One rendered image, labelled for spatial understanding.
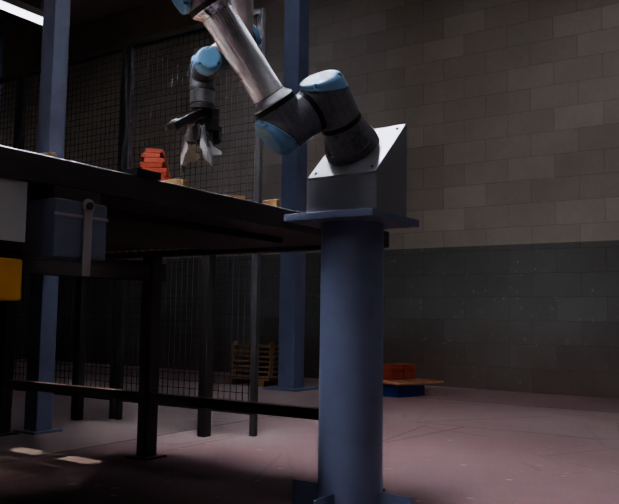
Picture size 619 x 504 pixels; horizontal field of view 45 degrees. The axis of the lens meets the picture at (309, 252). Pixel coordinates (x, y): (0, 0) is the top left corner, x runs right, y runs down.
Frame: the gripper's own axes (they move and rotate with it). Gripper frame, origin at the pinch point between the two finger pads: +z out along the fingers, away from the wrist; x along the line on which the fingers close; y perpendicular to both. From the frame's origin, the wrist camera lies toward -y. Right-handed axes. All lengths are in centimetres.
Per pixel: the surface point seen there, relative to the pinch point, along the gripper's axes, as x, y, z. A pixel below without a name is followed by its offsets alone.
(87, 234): -42, -55, 27
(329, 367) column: -48, 11, 57
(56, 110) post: 184, 39, -62
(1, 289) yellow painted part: -46, -74, 40
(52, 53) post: 184, 35, -91
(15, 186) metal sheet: -43, -70, 19
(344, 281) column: -52, 12, 35
